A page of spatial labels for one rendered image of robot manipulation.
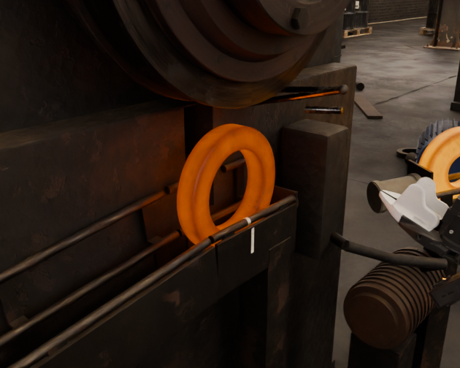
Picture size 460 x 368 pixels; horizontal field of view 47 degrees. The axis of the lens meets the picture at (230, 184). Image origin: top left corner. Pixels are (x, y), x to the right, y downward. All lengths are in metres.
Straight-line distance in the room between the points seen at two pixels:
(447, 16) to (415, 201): 8.89
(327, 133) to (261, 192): 0.16
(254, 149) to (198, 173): 0.12
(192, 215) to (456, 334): 1.30
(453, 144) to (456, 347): 0.91
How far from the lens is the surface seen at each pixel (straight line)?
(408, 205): 0.74
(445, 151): 1.02
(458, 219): 0.71
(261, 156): 0.78
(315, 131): 0.90
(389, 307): 0.97
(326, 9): 0.67
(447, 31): 9.59
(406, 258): 1.01
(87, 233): 0.67
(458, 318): 1.94
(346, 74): 1.12
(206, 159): 0.69
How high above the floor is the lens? 1.03
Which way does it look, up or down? 21 degrees down
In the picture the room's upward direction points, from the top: straight up
